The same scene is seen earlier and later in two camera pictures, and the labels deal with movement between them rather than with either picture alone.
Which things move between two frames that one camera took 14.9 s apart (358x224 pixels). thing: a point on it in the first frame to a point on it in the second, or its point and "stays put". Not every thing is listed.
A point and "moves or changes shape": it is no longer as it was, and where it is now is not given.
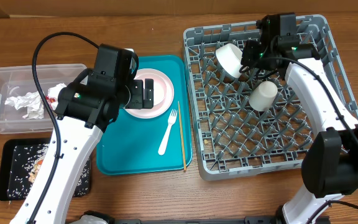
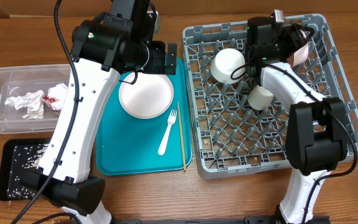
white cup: [262, 96] stays put
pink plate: [163, 93] stays put
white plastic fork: [171, 119] stays put
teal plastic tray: [131, 144] stays put
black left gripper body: [135, 95] to [156, 64]
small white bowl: [229, 57] moves or changes shape
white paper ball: [33, 101] stays put
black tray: [20, 162] stays put
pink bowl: [159, 87] moves or changes shape
